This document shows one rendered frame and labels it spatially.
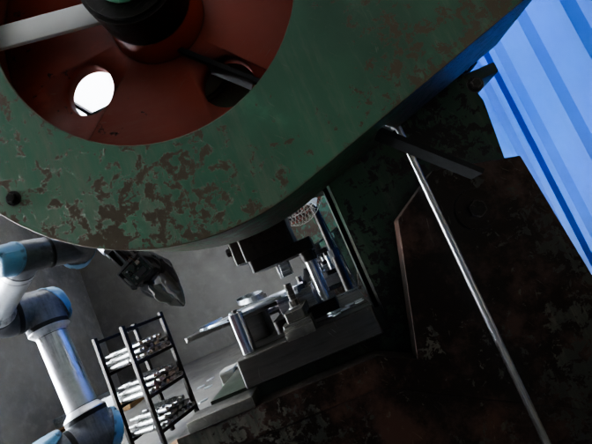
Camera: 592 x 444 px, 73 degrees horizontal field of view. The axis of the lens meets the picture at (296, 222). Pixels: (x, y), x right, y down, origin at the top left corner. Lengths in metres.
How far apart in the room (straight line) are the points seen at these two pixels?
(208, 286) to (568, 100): 7.07
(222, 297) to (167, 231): 7.35
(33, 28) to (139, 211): 0.37
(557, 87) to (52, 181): 1.60
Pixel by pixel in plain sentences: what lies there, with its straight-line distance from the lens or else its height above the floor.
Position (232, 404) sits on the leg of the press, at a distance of 0.84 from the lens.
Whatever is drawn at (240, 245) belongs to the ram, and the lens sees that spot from 0.99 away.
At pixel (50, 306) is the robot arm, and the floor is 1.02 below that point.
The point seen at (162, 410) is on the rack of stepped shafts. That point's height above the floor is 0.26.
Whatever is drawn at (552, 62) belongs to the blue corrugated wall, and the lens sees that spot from 1.79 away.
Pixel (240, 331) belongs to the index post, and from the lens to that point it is 0.89.
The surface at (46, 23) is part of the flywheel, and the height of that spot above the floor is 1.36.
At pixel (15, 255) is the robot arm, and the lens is 1.07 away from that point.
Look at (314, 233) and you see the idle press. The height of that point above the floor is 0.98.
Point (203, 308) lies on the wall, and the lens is 8.09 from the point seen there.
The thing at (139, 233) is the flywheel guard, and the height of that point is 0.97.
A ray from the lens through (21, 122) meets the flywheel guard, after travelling 0.77.
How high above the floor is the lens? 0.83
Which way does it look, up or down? 6 degrees up
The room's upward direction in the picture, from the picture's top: 23 degrees counter-clockwise
